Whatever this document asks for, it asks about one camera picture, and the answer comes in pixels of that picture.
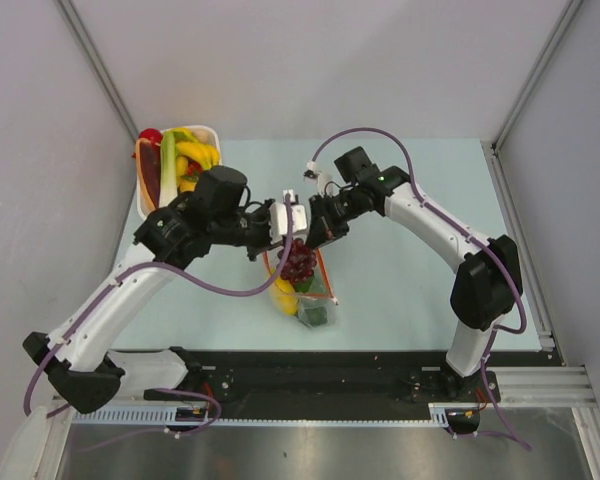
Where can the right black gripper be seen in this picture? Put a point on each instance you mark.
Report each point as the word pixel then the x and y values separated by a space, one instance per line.
pixel 323 228

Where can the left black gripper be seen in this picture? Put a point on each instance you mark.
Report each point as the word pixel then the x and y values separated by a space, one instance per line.
pixel 263 211

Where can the dark grape bunch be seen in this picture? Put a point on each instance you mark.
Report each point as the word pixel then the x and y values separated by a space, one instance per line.
pixel 301 263

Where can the clear orange zip bag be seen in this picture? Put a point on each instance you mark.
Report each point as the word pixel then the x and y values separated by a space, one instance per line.
pixel 321 293

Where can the yellow bell pepper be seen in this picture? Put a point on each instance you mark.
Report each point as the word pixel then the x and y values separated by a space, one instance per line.
pixel 283 296

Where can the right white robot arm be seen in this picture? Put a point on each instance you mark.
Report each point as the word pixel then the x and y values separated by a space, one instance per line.
pixel 488 283

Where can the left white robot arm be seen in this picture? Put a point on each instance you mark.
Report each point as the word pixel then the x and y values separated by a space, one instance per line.
pixel 76 357

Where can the green white leek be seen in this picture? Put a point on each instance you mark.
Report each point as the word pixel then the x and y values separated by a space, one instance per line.
pixel 168 176

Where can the yellow banana bunch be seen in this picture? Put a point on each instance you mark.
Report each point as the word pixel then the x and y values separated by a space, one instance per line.
pixel 197 152

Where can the white plastic basket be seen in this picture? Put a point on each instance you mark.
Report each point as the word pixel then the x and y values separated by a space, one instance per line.
pixel 170 162

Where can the orange sliced papaya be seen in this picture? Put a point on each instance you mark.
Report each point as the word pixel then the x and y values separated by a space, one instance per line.
pixel 148 168

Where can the red bell pepper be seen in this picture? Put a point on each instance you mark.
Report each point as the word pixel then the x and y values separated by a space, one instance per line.
pixel 152 135

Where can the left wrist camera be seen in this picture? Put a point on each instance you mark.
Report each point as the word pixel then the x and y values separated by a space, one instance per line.
pixel 287 216

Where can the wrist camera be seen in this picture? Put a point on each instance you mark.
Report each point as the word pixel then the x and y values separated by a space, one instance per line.
pixel 321 181
pixel 287 216

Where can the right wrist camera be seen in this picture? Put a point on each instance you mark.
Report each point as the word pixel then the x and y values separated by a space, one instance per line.
pixel 321 181

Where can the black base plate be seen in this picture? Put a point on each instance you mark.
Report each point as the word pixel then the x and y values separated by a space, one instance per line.
pixel 426 359

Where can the right aluminium post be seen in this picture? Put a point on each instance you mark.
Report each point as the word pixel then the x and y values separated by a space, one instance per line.
pixel 539 68

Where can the aluminium post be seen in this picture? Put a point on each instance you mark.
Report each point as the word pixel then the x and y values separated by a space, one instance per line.
pixel 539 68
pixel 88 48

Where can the white cable duct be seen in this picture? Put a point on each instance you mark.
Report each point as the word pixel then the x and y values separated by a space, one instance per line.
pixel 190 415

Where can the aluminium front rail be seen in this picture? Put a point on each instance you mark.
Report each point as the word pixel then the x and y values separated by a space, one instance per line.
pixel 530 385

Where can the left aluminium post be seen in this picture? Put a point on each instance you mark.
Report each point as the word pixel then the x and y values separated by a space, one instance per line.
pixel 88 48

